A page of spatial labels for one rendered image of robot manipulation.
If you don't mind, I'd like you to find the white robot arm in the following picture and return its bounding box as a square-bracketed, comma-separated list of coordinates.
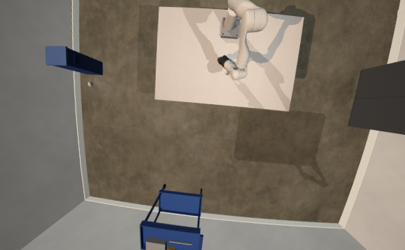
[224, 0, 268, 80]

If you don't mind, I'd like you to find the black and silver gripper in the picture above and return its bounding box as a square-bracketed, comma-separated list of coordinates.
[217, 55, 233, 76]

